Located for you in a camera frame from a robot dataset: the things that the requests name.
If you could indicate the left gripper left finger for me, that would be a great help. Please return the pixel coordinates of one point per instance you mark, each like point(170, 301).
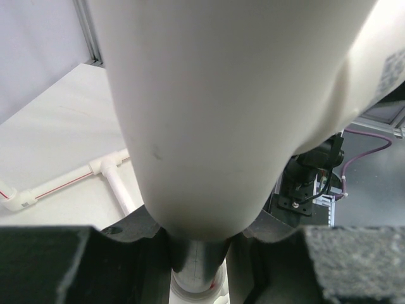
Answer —
point(126, 262)

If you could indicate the white PVC pipe frame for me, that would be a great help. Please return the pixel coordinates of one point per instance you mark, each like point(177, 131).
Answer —
point(194, 116)

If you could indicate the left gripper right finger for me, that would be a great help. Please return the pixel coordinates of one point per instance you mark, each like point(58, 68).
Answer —
point(271, 262)

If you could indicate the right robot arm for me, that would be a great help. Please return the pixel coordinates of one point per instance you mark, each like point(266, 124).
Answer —
point(308, 176)

